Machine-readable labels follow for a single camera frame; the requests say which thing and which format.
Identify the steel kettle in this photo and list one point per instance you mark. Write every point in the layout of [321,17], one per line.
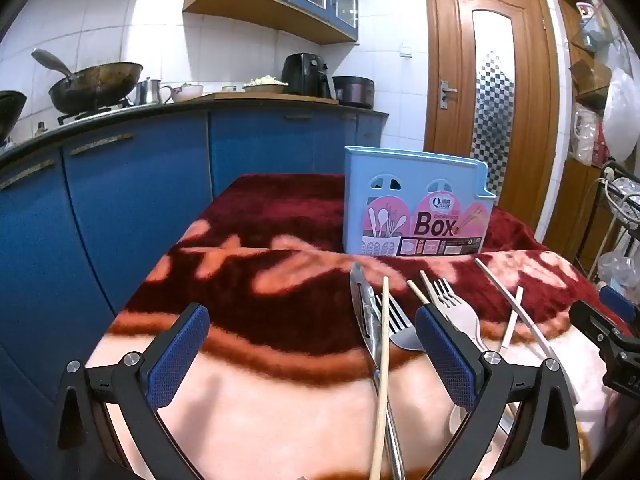
[150,92]

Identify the steel table knife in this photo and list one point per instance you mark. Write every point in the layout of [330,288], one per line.
[361,290]

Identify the wooden cutting board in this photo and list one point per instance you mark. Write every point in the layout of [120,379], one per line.
[270,97]

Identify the white plastic bag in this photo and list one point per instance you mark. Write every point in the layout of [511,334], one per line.
[622,110]

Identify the beige plastic fork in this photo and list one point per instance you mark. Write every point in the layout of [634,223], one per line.
[462,320]

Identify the wooden door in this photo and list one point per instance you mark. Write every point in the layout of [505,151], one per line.
[450,60]

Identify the red and pink blanket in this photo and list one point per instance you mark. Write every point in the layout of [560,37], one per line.
[280,350]

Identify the steel fork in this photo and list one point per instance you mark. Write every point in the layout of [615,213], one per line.
[402,337]

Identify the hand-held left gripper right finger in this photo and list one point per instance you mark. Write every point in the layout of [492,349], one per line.
[442,355]

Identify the blue wall cabinet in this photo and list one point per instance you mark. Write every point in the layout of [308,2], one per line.
[270,10]

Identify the dark rice cooker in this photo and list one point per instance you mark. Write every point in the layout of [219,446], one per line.
[355,92]

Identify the white chopstick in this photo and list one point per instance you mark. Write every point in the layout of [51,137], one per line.
[507,300]

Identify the long wooden chopstick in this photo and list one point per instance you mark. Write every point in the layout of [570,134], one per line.
[384,350]

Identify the black metal rack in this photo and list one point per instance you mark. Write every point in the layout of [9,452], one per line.
[615,185]

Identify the white bowl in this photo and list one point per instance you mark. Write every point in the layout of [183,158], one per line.
[187,93]

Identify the wall switch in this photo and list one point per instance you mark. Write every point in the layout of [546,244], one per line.
[406,51]

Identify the steel wok pan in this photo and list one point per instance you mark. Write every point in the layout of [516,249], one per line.
[95,90]

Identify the black air fryer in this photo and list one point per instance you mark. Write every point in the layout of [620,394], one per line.
[302,75]

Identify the red and white cup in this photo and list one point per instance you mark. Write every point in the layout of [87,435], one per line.
[586,12]

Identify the translucent white bag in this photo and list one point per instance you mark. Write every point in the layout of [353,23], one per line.
[585,132]

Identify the cardboard box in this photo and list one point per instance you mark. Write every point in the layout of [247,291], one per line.
[590,77]

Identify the blue base cabinets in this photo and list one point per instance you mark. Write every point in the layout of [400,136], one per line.
[125,200]

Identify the short wooden chopstick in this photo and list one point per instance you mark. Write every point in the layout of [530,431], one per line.
[419,292]

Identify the gas stove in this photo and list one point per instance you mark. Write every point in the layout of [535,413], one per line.
[85,116]

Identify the light blue utensil box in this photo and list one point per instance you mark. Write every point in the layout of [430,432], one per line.
[400,170]

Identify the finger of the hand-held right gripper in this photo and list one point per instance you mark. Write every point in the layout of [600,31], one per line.
[617,302]
[592,322]

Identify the wooden shelf unit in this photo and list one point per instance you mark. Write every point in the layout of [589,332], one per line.
[565,200]

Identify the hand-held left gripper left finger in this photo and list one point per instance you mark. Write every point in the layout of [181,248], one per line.
[180,355]

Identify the bowl of cauliflower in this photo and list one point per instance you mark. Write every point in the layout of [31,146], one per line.
[265,85]

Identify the black pan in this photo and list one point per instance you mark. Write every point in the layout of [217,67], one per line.
[10,110]

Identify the clear plastic bag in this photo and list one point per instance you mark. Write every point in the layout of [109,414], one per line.
[615,270]

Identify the metal spatula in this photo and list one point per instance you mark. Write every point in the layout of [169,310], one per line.
[50,60]

